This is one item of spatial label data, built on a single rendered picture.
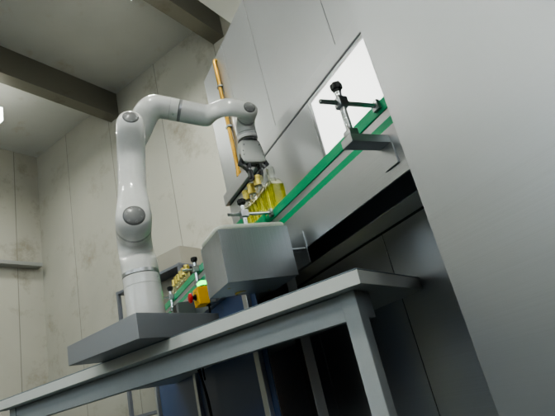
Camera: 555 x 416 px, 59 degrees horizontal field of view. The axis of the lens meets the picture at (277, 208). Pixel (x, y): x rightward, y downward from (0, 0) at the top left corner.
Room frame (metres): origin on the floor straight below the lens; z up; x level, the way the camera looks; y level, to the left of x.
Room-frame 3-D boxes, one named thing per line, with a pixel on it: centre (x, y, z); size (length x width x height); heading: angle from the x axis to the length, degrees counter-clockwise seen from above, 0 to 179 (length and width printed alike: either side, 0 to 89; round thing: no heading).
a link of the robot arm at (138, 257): (1.58, 0.51, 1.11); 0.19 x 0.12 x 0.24; 21
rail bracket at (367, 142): (1.00, -0.22, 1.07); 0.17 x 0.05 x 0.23; 120
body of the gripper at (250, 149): (1.74, 0.05, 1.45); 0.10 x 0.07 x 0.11; 121
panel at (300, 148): (1.57, -0.20, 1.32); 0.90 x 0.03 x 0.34; 30
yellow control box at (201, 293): (1.90, 0.37, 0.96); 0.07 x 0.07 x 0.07; 30
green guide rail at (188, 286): (2.34, 0.55, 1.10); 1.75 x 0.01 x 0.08; 30
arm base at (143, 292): (1.54, 0.49, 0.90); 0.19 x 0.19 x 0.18
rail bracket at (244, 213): (1.56, 0.09, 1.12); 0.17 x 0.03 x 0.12; 120
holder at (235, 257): (1.42, 0.10, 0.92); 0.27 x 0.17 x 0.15; 120
